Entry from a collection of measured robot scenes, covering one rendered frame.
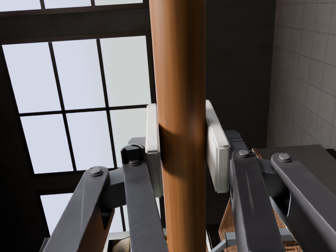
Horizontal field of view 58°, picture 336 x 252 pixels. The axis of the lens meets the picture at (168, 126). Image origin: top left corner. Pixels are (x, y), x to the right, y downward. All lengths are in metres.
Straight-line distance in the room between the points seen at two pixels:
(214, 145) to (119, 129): 3.21
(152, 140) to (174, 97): 0.03
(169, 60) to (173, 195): 0.09
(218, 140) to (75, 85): 3.14
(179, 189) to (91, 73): 3.04
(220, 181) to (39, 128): 3.41
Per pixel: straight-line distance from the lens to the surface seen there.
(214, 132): 0.17
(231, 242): 1.47
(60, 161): 3.66
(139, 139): 0.19
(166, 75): 0.17
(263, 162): 0.16
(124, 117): 3.30
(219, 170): 0.16
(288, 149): 2.25
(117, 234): 2.36
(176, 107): 0.17
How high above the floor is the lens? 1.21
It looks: 1 degrees down
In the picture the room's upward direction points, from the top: 94 degrees counter-clockwise
